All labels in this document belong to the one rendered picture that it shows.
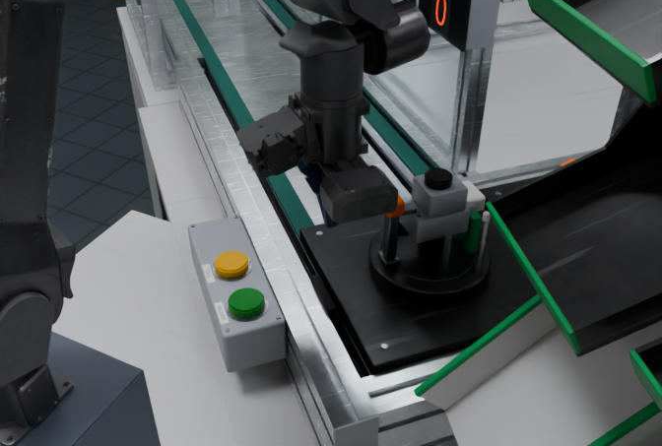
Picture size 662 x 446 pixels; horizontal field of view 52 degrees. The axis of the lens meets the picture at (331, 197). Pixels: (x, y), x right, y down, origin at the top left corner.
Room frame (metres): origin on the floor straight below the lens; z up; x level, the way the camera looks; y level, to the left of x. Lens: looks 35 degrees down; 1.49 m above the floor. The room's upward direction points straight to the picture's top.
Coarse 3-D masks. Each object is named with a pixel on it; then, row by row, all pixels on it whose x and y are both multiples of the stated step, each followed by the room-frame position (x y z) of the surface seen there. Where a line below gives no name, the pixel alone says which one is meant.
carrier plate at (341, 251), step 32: (320, 224) 0.69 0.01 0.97; (352, 224) 0.69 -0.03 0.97; (320, 256) 0.63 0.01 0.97; (352, 256) 0.63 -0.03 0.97; (512, 256) 0.63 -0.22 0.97; (352, 288) 0.57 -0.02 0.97; (512, 288) 0.57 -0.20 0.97; (352, 320) 0.52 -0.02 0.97; (384, 320) 0.52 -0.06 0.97; (416, 320) 0.52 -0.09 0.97; (448, 320) 0.52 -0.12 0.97; (480, 320) 0.52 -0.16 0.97; (384, 352) 0.48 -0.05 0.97; (416, 352) 0.48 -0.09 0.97
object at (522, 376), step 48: (528, 336) 0.40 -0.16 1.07; (432, 384) 0.39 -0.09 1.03; (480, 384) 0.39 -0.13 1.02; (528, 384) 0.37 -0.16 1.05; (576, 384) 0.35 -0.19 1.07; (624, 384) 0.33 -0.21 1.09; (480, 432) 0.35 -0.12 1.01; (528, 432) 0.33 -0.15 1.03; (576, 432) 0.32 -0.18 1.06; (624, 432) 0.28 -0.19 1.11
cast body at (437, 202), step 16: (416, 176) 0.62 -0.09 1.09; (432, 176) 0.61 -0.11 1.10; (448, 176) 0.61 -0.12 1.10; (416, 192) 0.62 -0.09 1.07; (432, 192) 0.59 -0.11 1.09; (448, 192) 0.59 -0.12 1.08; (464, 192) 0.60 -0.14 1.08; (432, 208) 0.59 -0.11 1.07; (448, 208) 0.59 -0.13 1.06; (464, 208) 0.60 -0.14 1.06; (416, 224) 0.59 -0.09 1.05; (432, 224) 0.59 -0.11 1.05; (448, 224) 0.59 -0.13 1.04; (464, 224) 0.60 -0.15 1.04; (416, 240) 0.58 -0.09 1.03
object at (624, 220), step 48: (624, 144) 0.41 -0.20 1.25; (528, 192) 0.40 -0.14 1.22; (576, 192) 0.40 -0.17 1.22; (624, 192) 0.39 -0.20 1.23; (528, 240) 0.37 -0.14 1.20; (576, 240) 0.36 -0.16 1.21; (624, 240) 0.34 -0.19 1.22; (576, 288) 0.32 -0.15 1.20; (624, 288) 0.31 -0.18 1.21; (576, 336) 0.27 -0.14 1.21; (624, 336) 0.28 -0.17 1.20
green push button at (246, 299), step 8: (240, 288) 0.57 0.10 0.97; (248, 288) 0.57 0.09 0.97; (232, 296) 0.56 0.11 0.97; (240, 296) 0.56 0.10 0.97; (248, 296) 0.56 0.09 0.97; (256, 296) 0.56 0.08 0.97; (232, 304) 0.54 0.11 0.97; (240, 304) 0.54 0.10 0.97; (248, 304) 0.54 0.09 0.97; (256, 304) 0.54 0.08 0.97; (264, 304) 0.55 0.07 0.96; (232, 312) 0.54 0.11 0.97; (240, 312) 0.53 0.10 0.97; (248, 312) 0.53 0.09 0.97; (256, 312) 0.54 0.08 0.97
